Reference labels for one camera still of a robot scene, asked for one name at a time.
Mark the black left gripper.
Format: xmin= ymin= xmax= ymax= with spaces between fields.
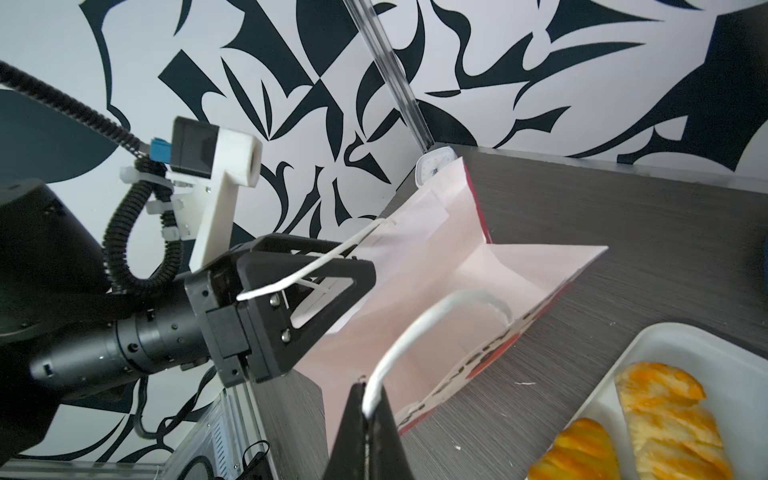
xmin=28 ymin=234 xmax=376 ymax=400

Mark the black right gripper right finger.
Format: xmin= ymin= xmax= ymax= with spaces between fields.
xmin=368 ymin=390 xmax=414 ymax=480

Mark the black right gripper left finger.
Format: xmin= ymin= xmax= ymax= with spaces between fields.
xmin=322 ymin=383 xmax=367 ymax=480

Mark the white red paper bag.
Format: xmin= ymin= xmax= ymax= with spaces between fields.
xmin=297 ymin=159 xmax=603 ymax=443

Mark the yellow fake croissant large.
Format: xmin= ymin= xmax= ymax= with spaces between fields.
xmin=527 ymin=418 xmax=620 ymax=480

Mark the yellow fake croissant bread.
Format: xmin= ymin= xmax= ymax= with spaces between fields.
xmin=614 ymin=362 xmax=734 ymax=479

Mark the white square analog clock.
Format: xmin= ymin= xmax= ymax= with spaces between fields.
xmin=414 ymin=146 xmax=458 ymax=188

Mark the white plastic tray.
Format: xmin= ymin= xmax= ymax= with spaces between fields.
xmin=527 ymin=322 xmax=768 ymax=480

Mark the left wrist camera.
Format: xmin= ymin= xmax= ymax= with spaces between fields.
xmin=146 ymin=117 xmax=262 ymax=272

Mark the black corrugated cable conduit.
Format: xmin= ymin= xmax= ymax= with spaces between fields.
xmin=0 ymin=59 xmax=184 ymax=296

